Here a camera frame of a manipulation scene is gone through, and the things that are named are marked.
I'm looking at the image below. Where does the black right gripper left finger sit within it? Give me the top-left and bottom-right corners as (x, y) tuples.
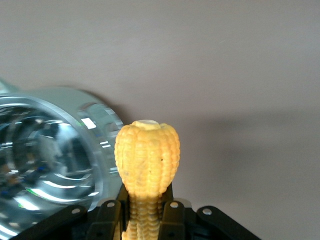
(86, 185), (131, 240)

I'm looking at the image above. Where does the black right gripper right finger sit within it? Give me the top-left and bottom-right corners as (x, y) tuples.
(157, 186), (187, 240)

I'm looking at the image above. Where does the yellow corn cob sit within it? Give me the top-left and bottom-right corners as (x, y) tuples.
(113, 119), (182, 240)

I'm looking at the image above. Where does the stainless steel pot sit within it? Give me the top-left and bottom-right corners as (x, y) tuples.
(0, 77), (125, 239)

